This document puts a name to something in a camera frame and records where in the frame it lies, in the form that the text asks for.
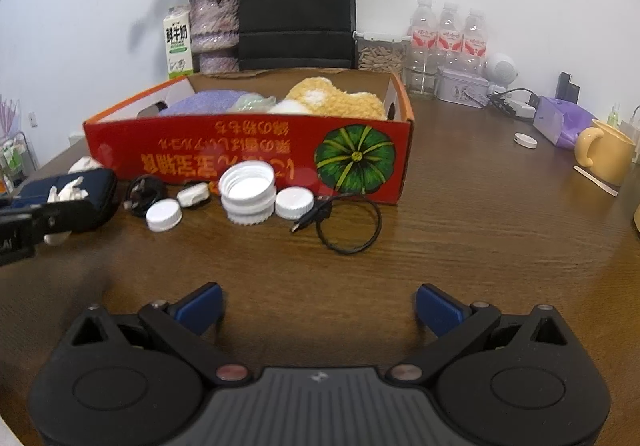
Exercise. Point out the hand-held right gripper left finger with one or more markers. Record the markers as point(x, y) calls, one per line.
point(202, 306)

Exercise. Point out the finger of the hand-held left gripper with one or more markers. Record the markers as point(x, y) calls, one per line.
point(55, 221)
point(12, 203)

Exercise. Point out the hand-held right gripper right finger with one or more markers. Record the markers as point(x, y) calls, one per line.
point(437, 311)

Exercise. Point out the white tissue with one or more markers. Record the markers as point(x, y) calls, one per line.
point(82, 165)
point(67, 191)

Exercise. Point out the red cardboard box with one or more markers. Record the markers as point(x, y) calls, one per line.
point(250, 141)

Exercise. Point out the purple knitted pouch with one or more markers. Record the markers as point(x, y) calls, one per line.
point(210, 102)

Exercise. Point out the iridescent plastic wrap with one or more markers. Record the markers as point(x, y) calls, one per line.
point(252, 102)

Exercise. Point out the white yellow plush toy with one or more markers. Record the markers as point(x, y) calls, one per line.
point(330, 98)

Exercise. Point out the wooden desktop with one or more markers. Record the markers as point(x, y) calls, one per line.
point(475, 251)

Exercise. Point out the metal storage trolley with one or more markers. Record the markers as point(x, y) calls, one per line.
point(15, 158)

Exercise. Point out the dark blue zip case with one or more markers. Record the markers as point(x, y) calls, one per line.
point(102, 196)

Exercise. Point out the pink decorative reeds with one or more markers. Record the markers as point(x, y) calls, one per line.
point(9, 116)

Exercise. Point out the small white bottle cap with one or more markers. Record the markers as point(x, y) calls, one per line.
point(162, 216)
point(295, 203)

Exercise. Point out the large white ribbed lid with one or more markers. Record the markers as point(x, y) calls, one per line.
point(249, 206)
point(247, 178)
point(249, 219)

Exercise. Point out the white plug adapter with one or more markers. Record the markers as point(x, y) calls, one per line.
point(192, 193)

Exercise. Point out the small white round lid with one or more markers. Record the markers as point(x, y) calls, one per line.
point(525, 139)

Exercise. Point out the white paper strip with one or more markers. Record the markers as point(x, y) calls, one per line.
point(595, 180)

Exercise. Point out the white green milk carton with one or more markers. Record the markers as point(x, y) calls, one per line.
point(179, 46)

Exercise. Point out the white power strip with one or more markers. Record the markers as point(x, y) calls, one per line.
point(517, 108)

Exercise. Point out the pale yellow container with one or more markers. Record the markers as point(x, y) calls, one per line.
point(637, 218)

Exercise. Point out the purple tissue pack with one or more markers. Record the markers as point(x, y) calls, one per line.
point(560, 121)

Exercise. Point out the pale printed tin box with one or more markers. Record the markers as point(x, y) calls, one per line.
point(460, 86)

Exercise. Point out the empty glass jar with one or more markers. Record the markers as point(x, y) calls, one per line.
point(420, 83)

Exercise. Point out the yellow mug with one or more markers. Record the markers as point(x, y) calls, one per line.
point(612, 156)

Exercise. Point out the purple marbled vase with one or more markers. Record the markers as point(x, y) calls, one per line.
point(215, 31)

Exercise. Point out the black stand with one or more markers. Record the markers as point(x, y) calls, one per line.
point(567, 87)

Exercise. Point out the clear snack container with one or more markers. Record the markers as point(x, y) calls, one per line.
point(380, 56)

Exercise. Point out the small green spray bottle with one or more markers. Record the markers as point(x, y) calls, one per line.
point(613, 116)

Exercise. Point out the white wall socket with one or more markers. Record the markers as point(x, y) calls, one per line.
point(33, 119)

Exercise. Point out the white round camera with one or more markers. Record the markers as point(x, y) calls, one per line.
point(501, 68)

